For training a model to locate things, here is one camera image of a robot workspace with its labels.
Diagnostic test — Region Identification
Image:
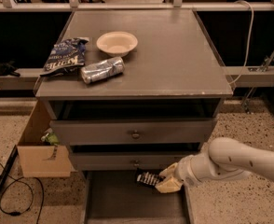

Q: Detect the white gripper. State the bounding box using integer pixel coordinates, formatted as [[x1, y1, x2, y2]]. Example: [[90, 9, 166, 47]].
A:
[[155, 156, 201, 193]]

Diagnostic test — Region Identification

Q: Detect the black rxbar chocolate wrapper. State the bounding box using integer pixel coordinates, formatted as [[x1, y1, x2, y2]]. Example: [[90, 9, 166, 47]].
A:
[[136, 172, 163, 187]]

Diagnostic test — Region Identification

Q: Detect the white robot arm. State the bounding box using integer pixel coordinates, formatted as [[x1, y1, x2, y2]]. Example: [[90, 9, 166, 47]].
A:
[[155, 137, 274, 193]]

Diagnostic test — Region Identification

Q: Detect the grey top drawer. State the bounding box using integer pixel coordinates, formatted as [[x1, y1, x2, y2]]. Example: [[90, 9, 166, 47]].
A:
[[50, 119, 216, 146]]

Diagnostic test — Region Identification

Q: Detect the grey open bottom drawer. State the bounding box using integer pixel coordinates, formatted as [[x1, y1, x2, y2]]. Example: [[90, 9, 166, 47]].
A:
[[80, 171, 194, 224]]

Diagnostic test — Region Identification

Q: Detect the grey middle drawer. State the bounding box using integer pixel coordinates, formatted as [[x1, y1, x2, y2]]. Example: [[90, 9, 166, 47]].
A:
[[69, 151, 195, 171]]

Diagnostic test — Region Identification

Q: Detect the grey wooden drawer cabinet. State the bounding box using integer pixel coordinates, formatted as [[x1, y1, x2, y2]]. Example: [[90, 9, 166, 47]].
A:
[[34, 8, 234, 224]]

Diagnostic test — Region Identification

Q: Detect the green item in box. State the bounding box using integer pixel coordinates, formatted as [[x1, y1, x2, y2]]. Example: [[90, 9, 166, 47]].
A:
[[41, 128, 60, 146]]

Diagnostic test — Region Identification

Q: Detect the crushed silver drink can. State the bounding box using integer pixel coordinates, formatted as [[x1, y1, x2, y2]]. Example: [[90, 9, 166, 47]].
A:
[[80, 57, 125, 84]]

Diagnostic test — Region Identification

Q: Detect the brown cardboard box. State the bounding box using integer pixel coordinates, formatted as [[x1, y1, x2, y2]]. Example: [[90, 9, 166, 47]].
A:
[[17, 102, 73, 177]]

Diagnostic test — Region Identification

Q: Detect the white paper bowl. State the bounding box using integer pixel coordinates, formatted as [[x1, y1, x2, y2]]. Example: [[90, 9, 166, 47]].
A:
[[96, 32, 138, 57]]

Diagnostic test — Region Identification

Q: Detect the black floor bar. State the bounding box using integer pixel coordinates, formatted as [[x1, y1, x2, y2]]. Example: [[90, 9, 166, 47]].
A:
[[0, 145, 20, 224]]

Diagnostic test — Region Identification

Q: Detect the blue kettle chips bag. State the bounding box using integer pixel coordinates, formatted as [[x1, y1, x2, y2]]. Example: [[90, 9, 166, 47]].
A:
[[40, 37, 89, 77]]

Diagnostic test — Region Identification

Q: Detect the black object on shelf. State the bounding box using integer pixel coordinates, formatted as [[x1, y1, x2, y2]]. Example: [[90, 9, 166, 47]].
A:
[[0, 61, 21, 77]]

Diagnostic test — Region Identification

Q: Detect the white hanging cable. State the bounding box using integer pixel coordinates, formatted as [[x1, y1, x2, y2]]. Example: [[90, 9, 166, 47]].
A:
[[227, 0, 255, 86]]

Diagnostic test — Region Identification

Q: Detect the black floor cable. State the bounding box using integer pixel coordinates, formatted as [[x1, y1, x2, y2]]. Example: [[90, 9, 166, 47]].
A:
[[0, 145, 46, 224]]

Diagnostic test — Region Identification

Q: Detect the metal clamp bracket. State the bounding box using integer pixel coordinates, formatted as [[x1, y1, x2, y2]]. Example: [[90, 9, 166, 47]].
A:
[[248, 57, 274, 72]]

